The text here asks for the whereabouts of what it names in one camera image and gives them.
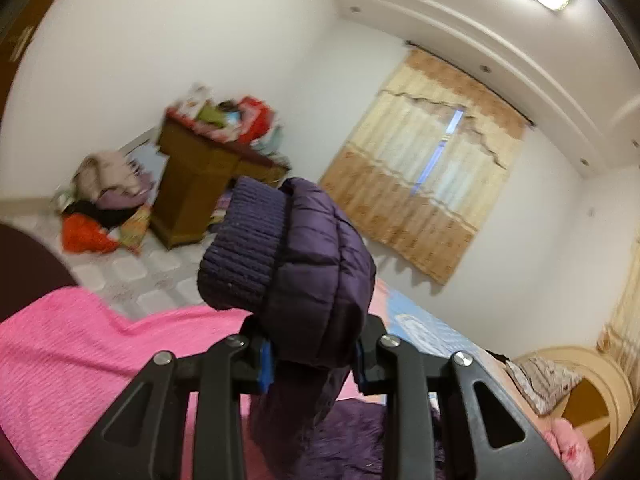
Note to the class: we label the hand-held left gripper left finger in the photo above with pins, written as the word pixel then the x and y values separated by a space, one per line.
pixel 265 366

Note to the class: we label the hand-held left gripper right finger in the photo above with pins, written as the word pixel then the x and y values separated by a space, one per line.
pixel 359 362

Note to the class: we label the purple puffer jacket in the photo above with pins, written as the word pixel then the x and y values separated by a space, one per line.
pixel 310 260

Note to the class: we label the pile of clothes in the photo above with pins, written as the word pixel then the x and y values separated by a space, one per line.
pixel 110 175

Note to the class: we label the striped patterned pillow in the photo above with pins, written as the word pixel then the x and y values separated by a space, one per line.
pixel 545 382

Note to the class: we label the brown wooden desk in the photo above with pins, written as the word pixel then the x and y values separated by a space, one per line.
pixel 190 185

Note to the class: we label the pink blue printed bed sheet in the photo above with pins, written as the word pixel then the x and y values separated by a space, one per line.
pixel 65 360

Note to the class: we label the beige floral window curtain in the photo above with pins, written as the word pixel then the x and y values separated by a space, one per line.
pixel 425 170

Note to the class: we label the orange cloth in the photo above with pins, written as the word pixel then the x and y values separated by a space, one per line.
pixel 85 235

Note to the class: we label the pink quilt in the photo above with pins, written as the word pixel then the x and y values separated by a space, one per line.
pixel 570 447

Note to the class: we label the cream wooden headboard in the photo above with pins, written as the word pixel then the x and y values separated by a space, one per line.
pixel 600 390

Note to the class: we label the dark maroon cloth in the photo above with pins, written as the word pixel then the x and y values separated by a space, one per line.
pixel 30 275

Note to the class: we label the clutter of paper bags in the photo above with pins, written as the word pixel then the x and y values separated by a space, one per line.
pixel 210 110

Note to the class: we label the beige side curtain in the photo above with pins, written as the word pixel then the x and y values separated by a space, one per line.
pixel 622 330

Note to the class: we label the dark curtain rod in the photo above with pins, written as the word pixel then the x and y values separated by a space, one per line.
pixel 475 77

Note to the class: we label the brown wooden door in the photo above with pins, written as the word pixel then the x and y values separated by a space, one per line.
pixel 25 35

